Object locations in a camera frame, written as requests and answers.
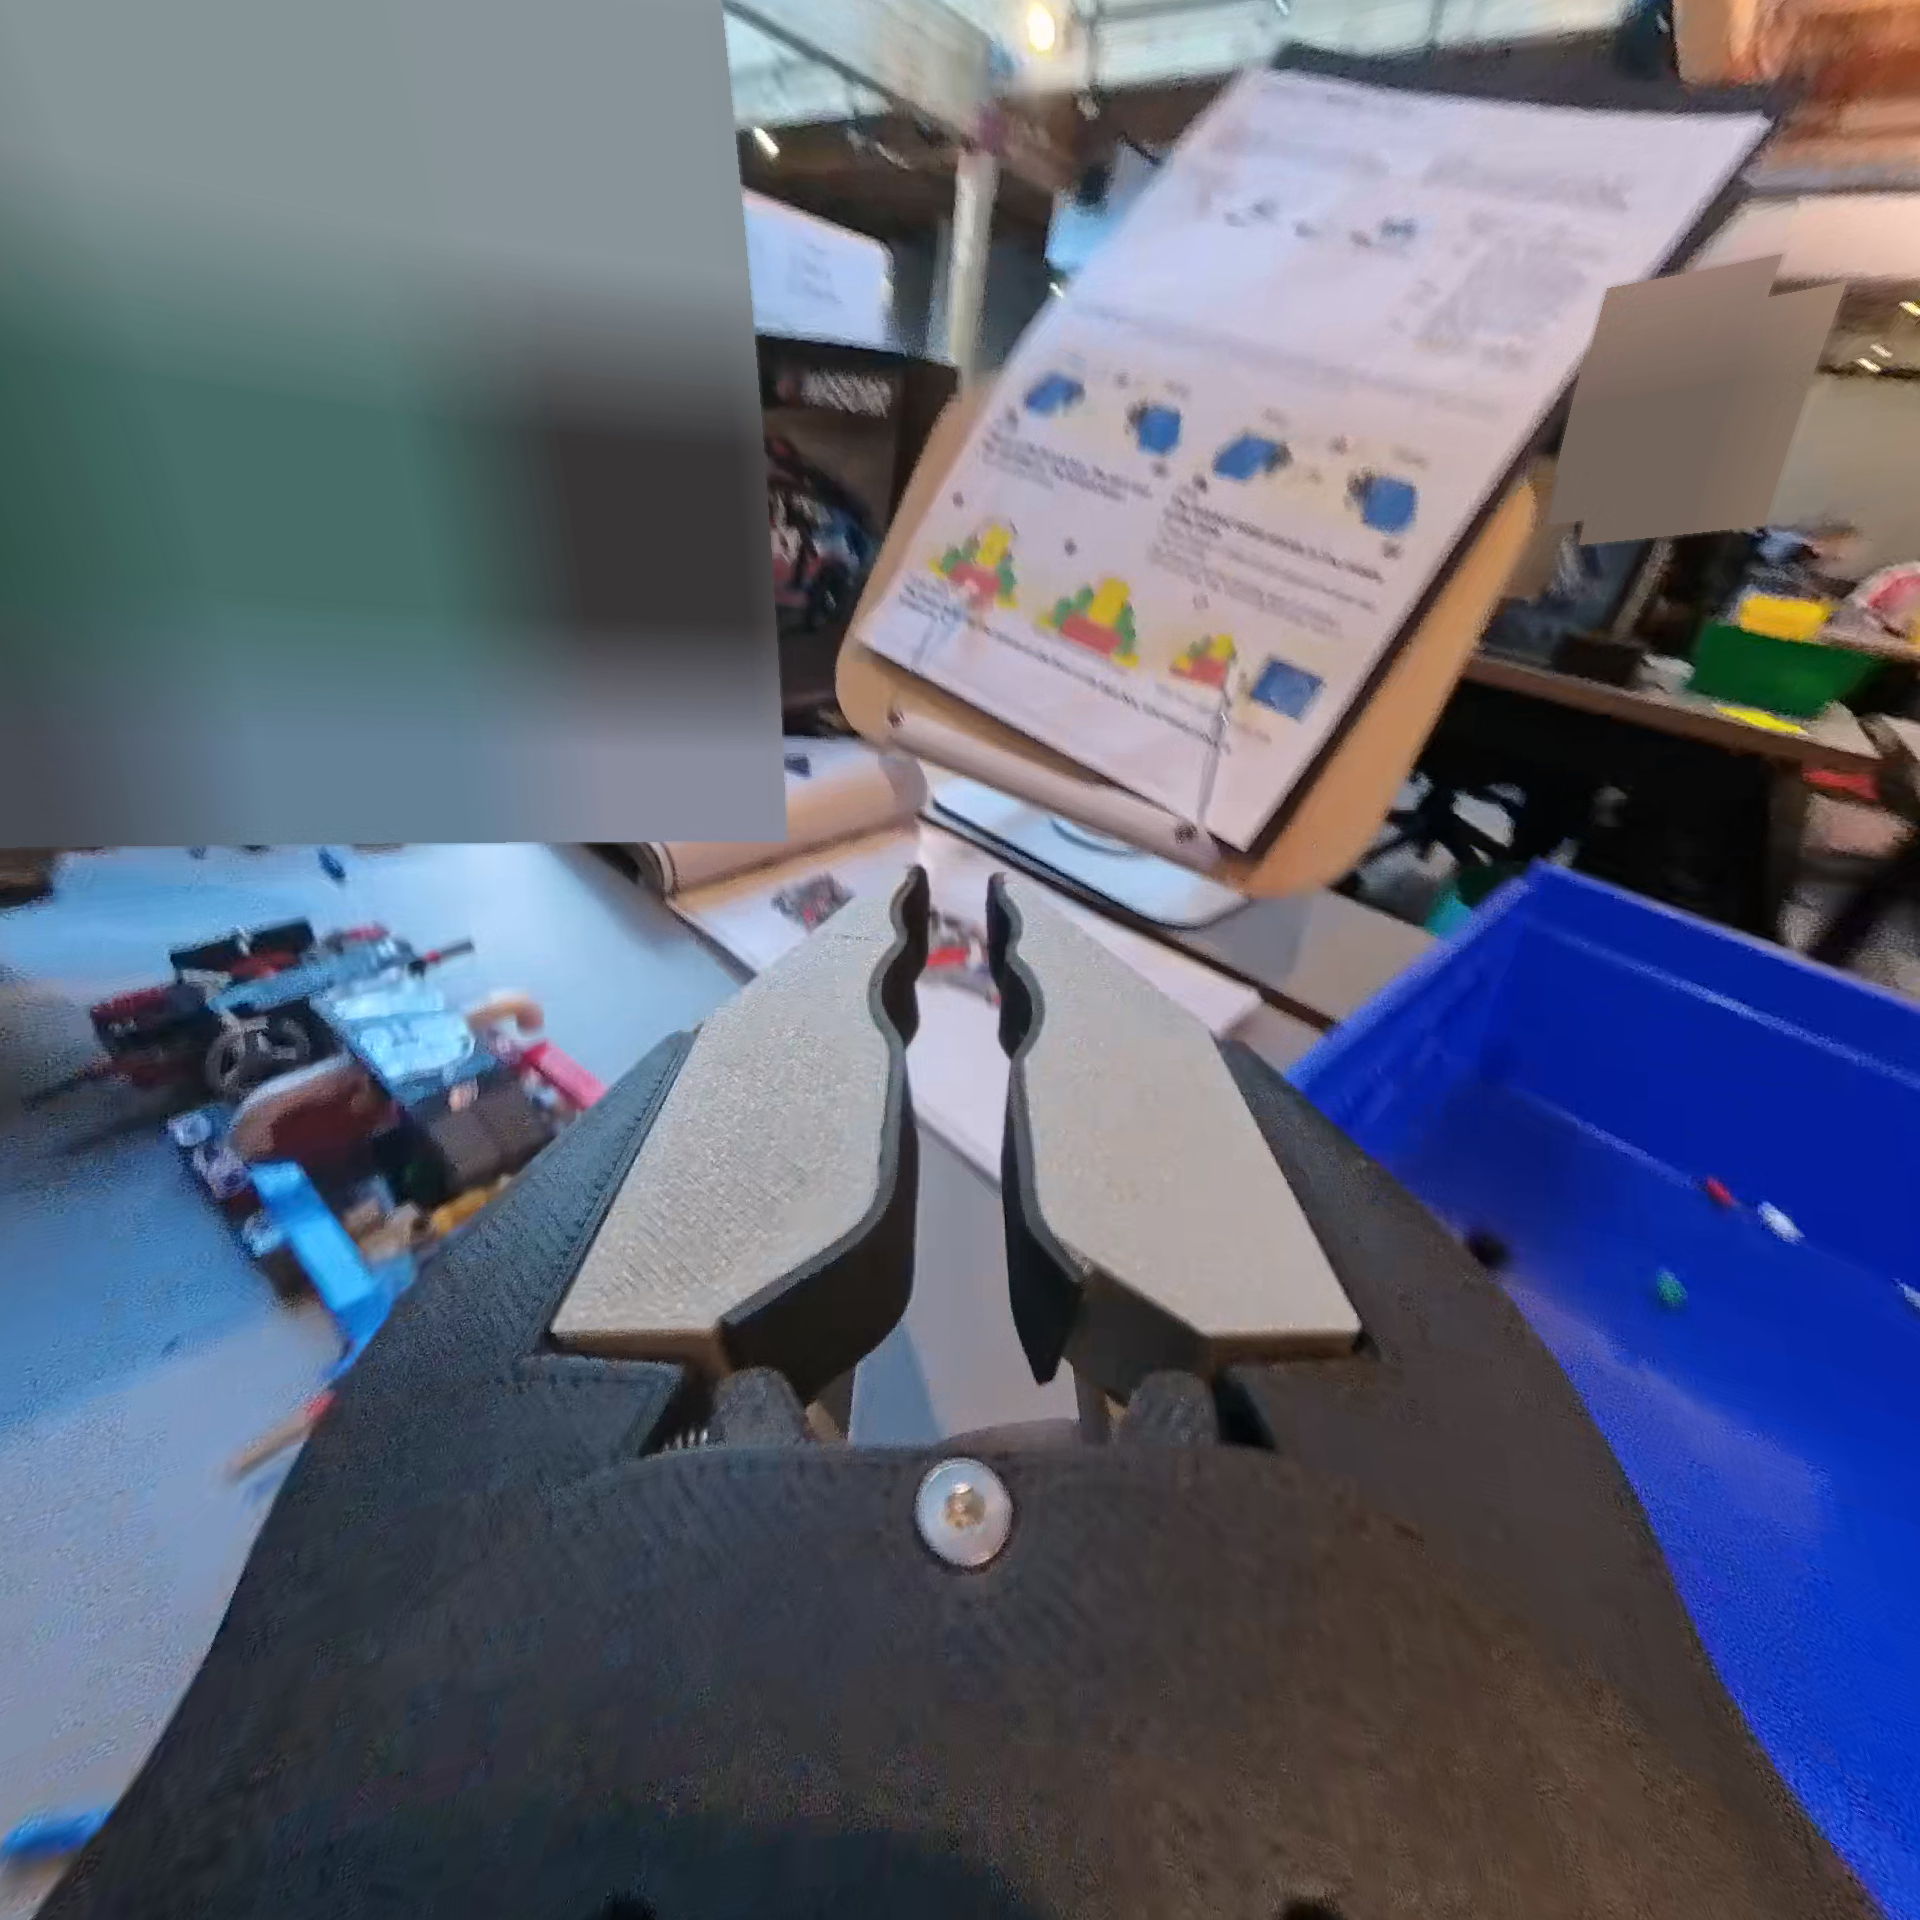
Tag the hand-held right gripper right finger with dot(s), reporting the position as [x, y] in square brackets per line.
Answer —
[1170, 1170]

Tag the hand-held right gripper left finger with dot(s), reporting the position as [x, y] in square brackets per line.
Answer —
[765, 1154]

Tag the instruction booklet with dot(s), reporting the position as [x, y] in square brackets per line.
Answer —
[747, 921]

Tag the toy brick car model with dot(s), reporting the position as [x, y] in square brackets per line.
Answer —
[375, 1080]

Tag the blue storage bin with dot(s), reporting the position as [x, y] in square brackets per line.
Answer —
[1724, 1501]

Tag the grey desk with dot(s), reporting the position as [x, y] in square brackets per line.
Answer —
[106, 1349]

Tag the wooden document stand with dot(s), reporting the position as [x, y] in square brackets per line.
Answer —
[1378, 780]

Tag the dark wooden workbench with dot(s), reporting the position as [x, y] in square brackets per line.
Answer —
[1619, 705]

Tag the black toy car set box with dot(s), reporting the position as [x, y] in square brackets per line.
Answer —
[840, 510]

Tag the green storage bin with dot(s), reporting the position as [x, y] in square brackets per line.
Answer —
[1778, 666]

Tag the blue toy beam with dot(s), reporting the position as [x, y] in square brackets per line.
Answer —
[53, 1834]

